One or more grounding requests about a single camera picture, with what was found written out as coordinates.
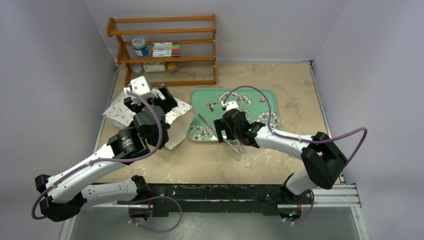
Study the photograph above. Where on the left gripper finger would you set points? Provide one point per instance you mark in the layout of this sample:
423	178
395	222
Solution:
169	102
132	105

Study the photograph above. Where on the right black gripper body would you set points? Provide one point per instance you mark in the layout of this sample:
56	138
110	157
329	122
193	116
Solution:
222	126

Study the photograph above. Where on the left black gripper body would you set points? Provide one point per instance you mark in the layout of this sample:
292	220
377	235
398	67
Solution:
165	139

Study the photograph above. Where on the white patterned paper bag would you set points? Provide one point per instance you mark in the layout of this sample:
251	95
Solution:
178	118

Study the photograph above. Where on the metal tongs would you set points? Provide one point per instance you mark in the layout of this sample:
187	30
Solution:
238	150

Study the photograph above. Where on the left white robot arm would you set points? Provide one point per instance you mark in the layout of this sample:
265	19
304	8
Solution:
64	195

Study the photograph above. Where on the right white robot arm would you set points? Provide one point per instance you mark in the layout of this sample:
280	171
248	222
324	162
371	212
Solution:
323	161

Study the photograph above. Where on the yellow grey sharpener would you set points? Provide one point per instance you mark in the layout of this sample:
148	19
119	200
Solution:
172	67

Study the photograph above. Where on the small clear jar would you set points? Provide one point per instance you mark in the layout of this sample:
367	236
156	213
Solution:
136	68

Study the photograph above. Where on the white small box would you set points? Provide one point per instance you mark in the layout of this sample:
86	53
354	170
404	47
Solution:
153	67

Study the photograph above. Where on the pack of coloured markers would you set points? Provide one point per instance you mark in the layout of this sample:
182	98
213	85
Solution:
166	49

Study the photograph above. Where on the blue lidded jar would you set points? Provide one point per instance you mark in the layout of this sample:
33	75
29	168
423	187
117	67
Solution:
140	46

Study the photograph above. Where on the wooden shelf rack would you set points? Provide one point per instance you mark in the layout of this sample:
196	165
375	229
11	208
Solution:
125	53

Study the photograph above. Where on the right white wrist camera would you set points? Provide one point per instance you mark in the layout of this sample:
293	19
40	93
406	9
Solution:
229	105

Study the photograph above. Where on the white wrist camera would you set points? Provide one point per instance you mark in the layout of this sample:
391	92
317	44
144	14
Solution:
229	105
141	87

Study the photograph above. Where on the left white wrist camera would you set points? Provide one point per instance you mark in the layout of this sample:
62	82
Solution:
141	87

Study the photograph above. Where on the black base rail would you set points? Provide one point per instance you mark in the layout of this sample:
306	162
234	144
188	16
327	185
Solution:
266	199

